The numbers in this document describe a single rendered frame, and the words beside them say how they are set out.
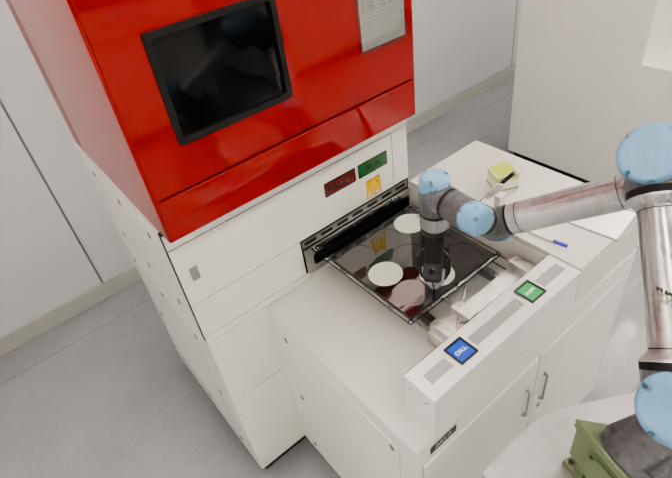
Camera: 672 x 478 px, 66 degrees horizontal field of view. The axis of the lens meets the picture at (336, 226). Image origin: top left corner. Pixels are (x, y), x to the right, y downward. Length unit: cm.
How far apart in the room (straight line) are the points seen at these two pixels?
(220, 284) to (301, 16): 72
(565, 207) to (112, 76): 95
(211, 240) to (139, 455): 131
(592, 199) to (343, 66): 66
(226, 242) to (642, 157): 96
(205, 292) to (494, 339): 75
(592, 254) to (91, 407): 217
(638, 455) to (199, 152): 104
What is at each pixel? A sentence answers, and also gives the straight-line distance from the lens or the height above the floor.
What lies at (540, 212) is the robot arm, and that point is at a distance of 125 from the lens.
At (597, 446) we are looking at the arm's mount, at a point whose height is 98.
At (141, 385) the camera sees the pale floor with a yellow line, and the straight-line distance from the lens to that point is 268.
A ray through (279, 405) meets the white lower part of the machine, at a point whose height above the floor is 35.
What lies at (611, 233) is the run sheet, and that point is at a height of 97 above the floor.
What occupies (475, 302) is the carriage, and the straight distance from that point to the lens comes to 147.
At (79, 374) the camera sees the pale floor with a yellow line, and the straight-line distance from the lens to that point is 289.
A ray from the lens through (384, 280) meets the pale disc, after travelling 150.
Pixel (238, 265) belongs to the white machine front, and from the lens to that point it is 146.
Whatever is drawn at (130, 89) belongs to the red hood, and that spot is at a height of 159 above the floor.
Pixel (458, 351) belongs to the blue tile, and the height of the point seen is 96.
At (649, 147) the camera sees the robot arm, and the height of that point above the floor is 145.
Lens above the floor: 196
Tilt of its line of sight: 38 degrees down
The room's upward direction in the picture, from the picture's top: 9 degrees counter-clockwise
